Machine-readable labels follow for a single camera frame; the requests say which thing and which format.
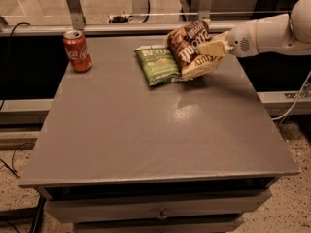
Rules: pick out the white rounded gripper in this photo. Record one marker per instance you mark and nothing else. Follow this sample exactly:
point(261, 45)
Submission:
point(242, 40)

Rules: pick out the brown sea salt chip bag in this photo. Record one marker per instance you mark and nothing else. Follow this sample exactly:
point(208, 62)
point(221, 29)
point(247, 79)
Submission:
point(183, 43)

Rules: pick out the green jalapeno chip bag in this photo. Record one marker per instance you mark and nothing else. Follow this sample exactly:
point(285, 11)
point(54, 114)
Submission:
point(158, 64)

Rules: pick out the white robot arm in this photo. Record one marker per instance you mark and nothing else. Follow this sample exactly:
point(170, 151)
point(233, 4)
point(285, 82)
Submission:
point(287, 34)

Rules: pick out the white power strip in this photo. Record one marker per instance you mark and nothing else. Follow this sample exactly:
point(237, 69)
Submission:
point(124, 19)

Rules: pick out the red coca cola can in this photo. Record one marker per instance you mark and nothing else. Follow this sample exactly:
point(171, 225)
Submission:
point(77, 51)

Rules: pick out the metal drawer knob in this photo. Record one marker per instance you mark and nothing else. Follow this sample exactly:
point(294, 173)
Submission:
point(162, 216)

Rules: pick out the grey cabinet drawer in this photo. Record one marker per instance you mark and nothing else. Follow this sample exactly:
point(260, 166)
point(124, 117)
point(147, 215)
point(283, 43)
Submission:
point(127, 208)

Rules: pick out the grey metal rail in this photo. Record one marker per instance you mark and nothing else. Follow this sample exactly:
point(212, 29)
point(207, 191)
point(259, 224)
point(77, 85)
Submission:
point(118, 28)

